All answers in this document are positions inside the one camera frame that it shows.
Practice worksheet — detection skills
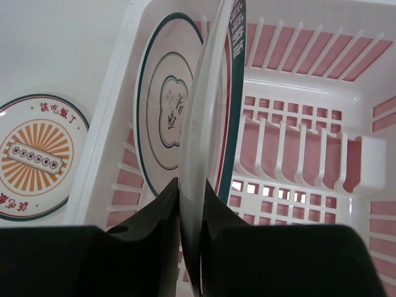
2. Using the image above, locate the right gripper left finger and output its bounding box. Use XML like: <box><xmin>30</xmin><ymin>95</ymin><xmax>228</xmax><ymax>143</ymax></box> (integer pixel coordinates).
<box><xmin>1</xmin><ymin>179</ymin><xmax>179</xmax><ymax>296</ymax></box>

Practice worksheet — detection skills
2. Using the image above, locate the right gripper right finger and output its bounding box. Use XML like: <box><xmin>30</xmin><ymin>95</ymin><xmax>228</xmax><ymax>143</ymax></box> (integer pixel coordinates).
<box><xmin>200</xmin><ymin>185</ymin><xmax>385</xmax><ymax>296</ymax></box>

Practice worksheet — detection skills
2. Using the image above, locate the plate with green red rim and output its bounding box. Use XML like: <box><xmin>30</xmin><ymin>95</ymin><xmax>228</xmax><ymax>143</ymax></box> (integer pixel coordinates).
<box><xmin>178</xmin><ymin>1</ymin><xmax>247</xmax><ymax>296</ymax></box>

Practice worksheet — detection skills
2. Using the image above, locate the pink white dish rack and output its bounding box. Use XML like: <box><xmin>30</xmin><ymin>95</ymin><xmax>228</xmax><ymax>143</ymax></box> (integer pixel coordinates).
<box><xmin>63</xmin><ymin>1</ymin><xmax>395</xmax><ymax>296</ymax></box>

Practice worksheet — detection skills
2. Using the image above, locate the orange sunburst plate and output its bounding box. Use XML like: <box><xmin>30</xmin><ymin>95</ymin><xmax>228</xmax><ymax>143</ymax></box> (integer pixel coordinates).
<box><xmin>1</xmin><ymin>94</ymin><xmax>89</xmax><ymax>222</ymax></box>

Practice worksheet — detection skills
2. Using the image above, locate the plate with cloud outline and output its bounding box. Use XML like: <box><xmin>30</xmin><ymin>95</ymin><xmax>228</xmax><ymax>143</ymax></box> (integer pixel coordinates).
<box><xmin>134</xmin><ymin>12</ymin><xmax>204</xmax><ymax>196</ymax></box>

